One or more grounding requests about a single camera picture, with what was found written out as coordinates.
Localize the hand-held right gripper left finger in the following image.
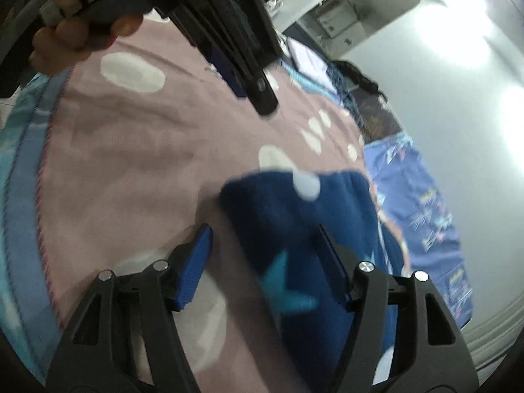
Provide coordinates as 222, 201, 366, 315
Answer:
46, 224, 214, 393

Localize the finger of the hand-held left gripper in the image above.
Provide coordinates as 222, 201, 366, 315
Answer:
207, 47, 247, 99
180, 0, 279, 115

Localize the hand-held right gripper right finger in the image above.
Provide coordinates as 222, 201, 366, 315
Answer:
317, 223, 479, 393

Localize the blue fleece pajama top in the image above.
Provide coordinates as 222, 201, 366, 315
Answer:
220, 170, 410, 393

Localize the person's left hand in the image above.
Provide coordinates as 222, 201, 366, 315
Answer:
29, 0, 140, 78

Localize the lavender cloth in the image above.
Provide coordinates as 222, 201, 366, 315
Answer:
287, 37, 328, 74

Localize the purple tree print sheet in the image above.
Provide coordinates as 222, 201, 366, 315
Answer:
362, 133, 476, 328

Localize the black garment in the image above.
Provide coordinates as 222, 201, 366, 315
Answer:
329, 59, 387, 103

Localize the pink polka dot blanket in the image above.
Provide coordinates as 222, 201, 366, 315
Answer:
0, 12, 414, 393

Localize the dark branch print headboard cover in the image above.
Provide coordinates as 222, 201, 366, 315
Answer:
352, 90, 404, 144

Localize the grey curtain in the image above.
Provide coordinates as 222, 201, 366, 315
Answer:
460, 290, 524, 371

